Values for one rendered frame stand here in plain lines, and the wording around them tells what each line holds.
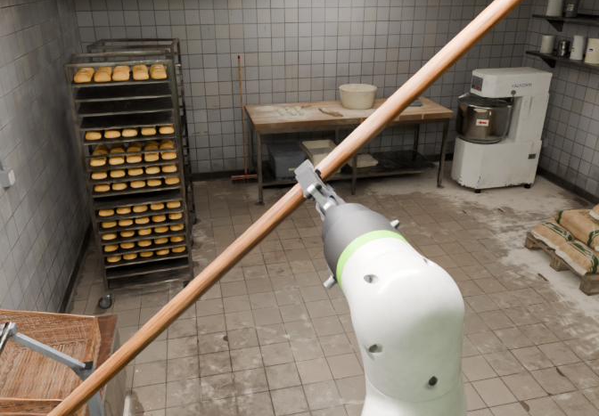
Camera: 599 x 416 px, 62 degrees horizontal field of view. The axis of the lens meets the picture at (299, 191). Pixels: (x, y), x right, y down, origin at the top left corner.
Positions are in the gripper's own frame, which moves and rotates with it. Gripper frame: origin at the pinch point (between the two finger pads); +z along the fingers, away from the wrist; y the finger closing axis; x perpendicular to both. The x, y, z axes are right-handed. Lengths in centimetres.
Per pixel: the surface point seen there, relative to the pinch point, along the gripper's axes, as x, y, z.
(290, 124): -8, 140, 410
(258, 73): 3, 101, 495
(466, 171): 100, 319, 392
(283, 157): -37, 169, 425
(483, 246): 47, 305, 274
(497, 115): 158, 281, 378
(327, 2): 113, 98, 494
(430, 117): 108, 245, 407
